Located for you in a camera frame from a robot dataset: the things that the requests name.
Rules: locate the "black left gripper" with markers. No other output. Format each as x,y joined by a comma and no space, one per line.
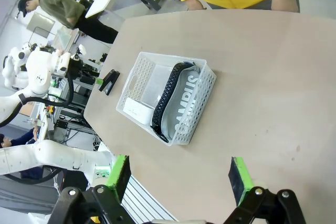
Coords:
76,68

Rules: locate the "seated person in blue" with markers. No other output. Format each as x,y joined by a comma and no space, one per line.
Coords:
23,138

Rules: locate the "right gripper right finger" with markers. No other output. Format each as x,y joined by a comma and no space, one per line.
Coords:
237,179

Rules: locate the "aluminium profile base plate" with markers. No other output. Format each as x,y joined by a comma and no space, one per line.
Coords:
147,203

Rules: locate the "grey pencil case black zipper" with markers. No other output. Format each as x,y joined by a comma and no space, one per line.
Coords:
183,98

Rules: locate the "black stapler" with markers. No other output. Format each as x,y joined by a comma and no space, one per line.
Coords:
110,82

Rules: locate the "red emergency stop button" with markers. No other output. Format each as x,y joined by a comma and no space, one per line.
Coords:
51,109

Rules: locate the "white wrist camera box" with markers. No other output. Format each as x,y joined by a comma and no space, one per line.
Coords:
82,49

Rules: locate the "person in green hoodie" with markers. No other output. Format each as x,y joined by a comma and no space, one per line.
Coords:
57,3

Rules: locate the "small white cardboard box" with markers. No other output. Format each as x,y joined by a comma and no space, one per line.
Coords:
137,110

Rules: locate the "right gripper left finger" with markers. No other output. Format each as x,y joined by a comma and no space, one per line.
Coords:
123,176

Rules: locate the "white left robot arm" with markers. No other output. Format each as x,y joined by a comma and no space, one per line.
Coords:
39,77

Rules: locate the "person's right hand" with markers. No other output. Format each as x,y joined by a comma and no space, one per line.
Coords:
195,4

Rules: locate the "white perforated plastic basket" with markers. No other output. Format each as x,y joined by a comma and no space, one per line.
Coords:
136,77

